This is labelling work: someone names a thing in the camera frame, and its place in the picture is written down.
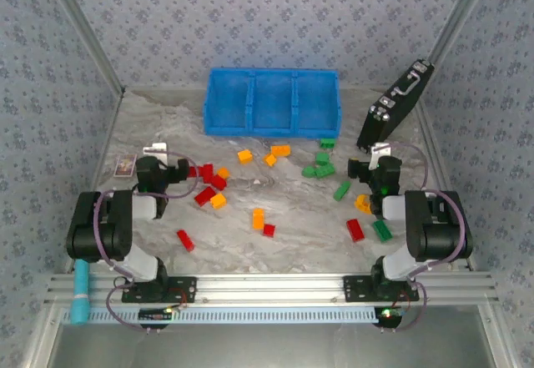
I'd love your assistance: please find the orange curved lego brick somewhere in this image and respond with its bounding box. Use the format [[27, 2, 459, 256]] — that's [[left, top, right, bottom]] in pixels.
[[354, 194, 373, 216]]

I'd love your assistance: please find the blue three-compartment plastic bin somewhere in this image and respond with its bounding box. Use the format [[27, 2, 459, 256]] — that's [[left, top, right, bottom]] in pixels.
[[202, 67, 344, 140]]

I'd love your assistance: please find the small printed card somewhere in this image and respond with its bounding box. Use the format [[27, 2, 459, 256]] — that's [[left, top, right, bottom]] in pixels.
[[113, 154, 139, 179]]

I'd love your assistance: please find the teal cylindrical tool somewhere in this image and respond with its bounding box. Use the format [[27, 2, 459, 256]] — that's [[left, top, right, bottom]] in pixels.
[[69, 259, 91, 326]]

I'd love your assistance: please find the black controller board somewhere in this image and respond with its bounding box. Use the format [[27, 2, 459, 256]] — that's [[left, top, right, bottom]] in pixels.
[[374, 307, 405, 328], [137, 307, 174, 322]]

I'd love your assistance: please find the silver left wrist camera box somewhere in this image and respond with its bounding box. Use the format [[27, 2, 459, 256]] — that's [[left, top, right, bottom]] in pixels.
[[143, 142, 169, 163]]

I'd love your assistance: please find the black case with silver handle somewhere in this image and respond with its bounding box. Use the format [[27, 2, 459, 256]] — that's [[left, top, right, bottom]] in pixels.
[[356, 59, 436, 154]]

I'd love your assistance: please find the purple cable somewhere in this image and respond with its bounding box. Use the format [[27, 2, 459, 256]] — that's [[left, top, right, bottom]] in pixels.
[[390, 142, 471, 334], [92, 153, 200, 332]]

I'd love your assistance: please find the thin red wire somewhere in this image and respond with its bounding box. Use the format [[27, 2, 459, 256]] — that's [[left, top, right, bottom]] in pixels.
[[169, 287, 189, 307], [391, 290, 412, 309]]

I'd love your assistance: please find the aluminium frame beam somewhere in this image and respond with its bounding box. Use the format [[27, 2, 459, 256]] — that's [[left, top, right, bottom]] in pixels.
[[43, 271, 500, 307]]

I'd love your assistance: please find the aluminium corner post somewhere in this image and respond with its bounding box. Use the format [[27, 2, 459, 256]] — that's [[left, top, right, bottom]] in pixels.
[[427, 0, 500, 63], [41, 0, 127, 94]]

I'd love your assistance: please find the light blue slotted cable duct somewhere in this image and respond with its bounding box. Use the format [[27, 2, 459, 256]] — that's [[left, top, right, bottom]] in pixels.
[[62, 305, 380, 325]]

